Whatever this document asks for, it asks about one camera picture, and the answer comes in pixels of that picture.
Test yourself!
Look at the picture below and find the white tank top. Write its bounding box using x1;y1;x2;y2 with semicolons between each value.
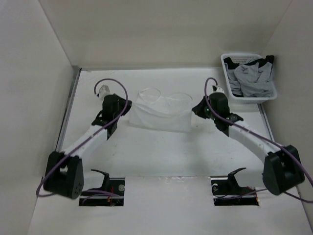
129;88;193;132

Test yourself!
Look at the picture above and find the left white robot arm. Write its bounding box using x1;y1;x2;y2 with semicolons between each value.
36;94;132;199

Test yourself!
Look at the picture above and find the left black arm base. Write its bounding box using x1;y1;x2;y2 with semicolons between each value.
79;169;126;207

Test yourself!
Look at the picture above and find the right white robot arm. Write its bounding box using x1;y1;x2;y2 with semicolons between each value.
192;92;305;195

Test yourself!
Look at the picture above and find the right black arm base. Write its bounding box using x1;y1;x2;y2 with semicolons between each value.
211;167;259;206

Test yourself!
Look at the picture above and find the grey tank top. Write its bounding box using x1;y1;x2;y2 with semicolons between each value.
227;60;274;98

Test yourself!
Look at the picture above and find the black tank top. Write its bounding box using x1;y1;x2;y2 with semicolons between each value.
224;55;275;97

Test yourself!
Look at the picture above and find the white plastic laundry basket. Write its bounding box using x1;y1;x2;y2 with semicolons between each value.
221;52;277;104

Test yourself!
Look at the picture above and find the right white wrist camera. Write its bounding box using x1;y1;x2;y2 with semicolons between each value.
212;85;224;94

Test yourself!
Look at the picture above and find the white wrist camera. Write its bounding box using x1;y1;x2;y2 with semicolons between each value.
212;85;224;94
97;85;111;99

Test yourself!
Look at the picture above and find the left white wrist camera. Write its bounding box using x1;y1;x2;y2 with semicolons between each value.
97;85;111;99

